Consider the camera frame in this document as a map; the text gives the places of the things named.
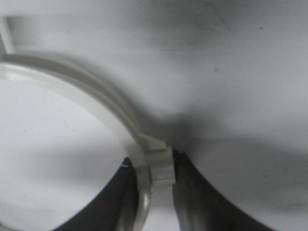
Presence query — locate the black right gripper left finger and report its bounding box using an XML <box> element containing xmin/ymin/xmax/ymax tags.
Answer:
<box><xmin>56</xmin><ymin>158</ymin><xmax>139</xmax><ymax>231</ymax></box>

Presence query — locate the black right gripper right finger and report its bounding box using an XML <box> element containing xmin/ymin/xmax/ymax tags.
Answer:
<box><xmin>172</xmin><ymin>150</ymin><xmax>270</xmax><ymax>231</ymax></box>

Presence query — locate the white half pipe clamp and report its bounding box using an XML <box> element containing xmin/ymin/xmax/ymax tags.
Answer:
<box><xmin>0</xmin><ymin>18</ymin><xmax>176</xmax><ymax>231</ymax></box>

